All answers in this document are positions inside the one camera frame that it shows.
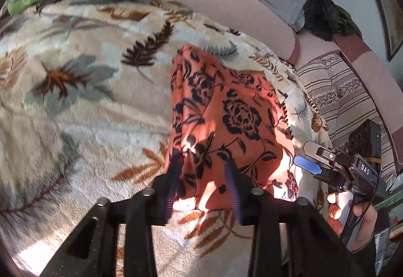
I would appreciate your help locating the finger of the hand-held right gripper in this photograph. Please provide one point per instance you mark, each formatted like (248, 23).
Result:
(321, 152)
(307, 164)

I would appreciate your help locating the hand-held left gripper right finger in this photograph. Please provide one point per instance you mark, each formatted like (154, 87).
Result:
(233, 193)

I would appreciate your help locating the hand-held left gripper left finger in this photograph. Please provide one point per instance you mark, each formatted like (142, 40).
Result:
(173, 184)

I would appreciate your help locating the orange floral garment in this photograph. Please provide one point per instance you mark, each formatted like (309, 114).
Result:
(239, 107)

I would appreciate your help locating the person's right hand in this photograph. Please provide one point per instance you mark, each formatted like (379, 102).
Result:
(365, 223)

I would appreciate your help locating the blurred colourful objects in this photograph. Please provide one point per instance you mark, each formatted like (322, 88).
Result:
(390, 217)

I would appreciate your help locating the striped bedsheet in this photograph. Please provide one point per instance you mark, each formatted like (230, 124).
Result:
(343, 91)

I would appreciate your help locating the cream leaf-print blanket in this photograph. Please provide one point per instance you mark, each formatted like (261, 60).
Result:
(78, 122)

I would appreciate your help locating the dark furry cloth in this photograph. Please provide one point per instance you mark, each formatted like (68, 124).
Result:
(324, 18)

